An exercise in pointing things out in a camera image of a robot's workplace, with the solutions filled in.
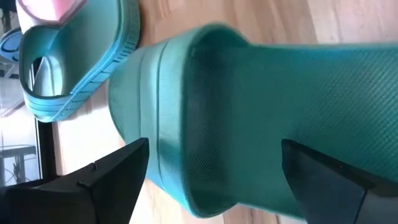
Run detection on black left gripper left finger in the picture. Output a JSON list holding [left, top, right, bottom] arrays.
[[0, 138, 150, 224]]

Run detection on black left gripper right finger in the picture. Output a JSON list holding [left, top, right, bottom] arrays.
[[280, 138, 398, 224]]

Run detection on green slide sandal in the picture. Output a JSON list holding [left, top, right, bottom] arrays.
[[107, 22, 398, 219], [18, 0, 141, 124]]

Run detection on pink slide sandal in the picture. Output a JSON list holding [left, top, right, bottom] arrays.
[[15, 0, 88, 28]]

